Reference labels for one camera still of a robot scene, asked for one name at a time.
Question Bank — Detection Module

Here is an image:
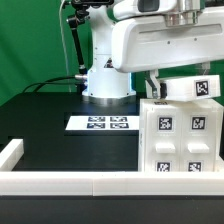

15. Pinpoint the white cabinet top block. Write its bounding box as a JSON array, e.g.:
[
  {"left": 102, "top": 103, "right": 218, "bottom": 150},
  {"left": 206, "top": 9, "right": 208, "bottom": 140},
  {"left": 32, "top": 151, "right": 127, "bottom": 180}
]
[{"left": 160, "top": 75, "right": 221, "bottom": 102}]

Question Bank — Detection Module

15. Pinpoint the white cabinet body box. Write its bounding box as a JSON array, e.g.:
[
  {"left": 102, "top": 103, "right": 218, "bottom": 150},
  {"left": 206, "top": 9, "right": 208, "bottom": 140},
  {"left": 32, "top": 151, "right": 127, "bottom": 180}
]
[{"left": 138, "top": 99, "right": 223, "bottom": 173}]

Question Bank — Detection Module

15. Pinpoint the white marker base plate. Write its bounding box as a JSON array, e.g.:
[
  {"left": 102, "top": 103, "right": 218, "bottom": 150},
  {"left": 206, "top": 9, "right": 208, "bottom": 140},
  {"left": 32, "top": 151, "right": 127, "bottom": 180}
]
[{"left": 65, "top": 115, "right": 139, "bottom": 131}]

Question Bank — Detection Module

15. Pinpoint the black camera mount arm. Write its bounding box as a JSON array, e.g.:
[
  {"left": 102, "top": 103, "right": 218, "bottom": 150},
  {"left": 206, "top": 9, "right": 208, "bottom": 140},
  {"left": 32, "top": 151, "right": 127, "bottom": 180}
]
[{"left": 62, "top": 0, "right": 114, "bottom": 93}]

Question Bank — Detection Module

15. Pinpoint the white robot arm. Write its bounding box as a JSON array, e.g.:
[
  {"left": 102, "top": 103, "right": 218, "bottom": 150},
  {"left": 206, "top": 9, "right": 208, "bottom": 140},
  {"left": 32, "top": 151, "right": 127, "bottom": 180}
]
[{"left": 83, "top": 0, "right": 224, "bottom": 103}]

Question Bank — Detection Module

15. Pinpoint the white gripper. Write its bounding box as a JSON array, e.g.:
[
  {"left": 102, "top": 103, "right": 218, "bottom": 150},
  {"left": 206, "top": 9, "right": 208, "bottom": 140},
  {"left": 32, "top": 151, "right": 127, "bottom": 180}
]
[{"left": 111, "top": 7, "right": 224, "bottom": 99}]

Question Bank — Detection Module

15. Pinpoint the black cable bundle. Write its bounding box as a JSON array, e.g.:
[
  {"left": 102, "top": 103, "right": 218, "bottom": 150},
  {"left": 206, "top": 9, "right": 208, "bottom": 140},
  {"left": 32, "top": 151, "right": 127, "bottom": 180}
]
[{"left": 22, "top": 75, "right": 84, "bottom": 94}]

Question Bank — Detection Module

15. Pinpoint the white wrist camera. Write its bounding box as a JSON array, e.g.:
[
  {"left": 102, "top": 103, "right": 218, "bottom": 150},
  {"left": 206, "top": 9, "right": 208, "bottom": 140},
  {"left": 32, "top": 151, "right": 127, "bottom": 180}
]
[{"left": 113, "top": 0, "right": 177, "bottom": 20}]

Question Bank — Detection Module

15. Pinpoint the white u-shaped obstacle frame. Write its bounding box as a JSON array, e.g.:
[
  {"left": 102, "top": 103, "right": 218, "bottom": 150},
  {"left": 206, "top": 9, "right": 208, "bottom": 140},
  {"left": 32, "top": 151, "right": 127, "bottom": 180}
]
[{"left": 0, "top": 139, "right": 224, "bottom": 196}]

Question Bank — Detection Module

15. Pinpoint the white thin cable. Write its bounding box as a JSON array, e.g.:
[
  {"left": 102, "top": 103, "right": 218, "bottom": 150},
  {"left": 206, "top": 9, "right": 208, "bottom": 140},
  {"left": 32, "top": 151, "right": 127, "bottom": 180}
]
[{"left": 58, "top": 0, "right": 73, "bottom": 94}]

